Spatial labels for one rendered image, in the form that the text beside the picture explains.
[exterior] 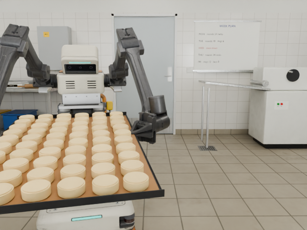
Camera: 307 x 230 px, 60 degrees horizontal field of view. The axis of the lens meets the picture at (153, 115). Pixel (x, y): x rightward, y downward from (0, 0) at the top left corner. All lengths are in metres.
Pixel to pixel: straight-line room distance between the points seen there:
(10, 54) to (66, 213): 1.08
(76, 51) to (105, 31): 3.17
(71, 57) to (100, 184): 1.17
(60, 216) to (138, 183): 1.38
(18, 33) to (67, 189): 0.88
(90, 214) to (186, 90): 3.32
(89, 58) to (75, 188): 1.16
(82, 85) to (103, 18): 3.23
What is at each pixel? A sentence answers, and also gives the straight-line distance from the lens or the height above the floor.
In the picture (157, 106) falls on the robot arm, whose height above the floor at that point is 1.05.
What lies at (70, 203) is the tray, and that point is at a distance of 0.50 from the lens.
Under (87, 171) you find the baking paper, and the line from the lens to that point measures 0.61.
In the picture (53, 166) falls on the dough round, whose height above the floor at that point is 0.97.
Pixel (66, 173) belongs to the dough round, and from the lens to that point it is 0.57.
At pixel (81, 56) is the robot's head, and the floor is 1.25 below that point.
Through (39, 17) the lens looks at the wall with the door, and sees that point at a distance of 5.10.
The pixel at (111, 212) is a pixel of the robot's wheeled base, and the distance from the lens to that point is 1.86.
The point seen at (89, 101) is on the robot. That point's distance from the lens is 1.65.
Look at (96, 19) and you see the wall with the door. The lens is 4.83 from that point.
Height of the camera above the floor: 1.18
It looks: 10 degrees down
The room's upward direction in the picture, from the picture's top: straight up
